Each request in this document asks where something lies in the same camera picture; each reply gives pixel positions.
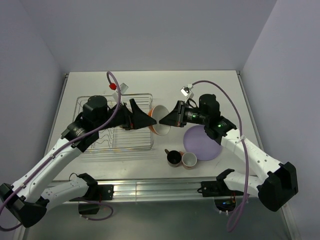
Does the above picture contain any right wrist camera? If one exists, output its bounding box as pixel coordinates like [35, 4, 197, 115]
[180, 83, 194, 103]

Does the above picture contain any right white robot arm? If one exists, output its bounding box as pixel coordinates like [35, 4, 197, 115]
[159, 94, 299, 212]

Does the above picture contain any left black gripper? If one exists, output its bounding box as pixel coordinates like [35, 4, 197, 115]
[95, 98, 156, 131]

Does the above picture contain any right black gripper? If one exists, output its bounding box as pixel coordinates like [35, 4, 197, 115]
[159, 100, 209, 127]

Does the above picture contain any aluminium rail frame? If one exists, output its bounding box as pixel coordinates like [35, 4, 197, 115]
[24, 176, 287, 203]

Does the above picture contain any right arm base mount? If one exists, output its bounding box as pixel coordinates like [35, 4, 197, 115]
[197, 180, 243, 215]

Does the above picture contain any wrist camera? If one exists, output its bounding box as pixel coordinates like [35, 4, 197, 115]
[109, 83, 129, 102]
[180, 83, 194, 103]

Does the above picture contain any purple plate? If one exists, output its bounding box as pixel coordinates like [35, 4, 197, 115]
[183, 125, 222, 161]

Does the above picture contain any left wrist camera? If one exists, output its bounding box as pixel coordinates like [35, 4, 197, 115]
[109, 83, 129, 102]

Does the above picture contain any orange bowl white inside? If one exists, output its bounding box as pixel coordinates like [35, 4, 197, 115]
[148, 105, 171, 136]

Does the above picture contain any black mug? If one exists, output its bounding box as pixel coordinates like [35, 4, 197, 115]
[164, 149, 182, 168]

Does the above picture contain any wire dish rack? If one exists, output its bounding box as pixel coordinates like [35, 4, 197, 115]
[72, 93, 154, 161]

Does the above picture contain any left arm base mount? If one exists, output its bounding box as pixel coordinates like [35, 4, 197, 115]
[78, 184, 114, 220]

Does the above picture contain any pink mug white inside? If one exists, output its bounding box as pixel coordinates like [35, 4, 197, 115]
[179, 151, 198, 170]

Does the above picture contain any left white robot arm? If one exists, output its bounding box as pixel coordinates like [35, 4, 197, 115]
[0, 95, 157, 228]

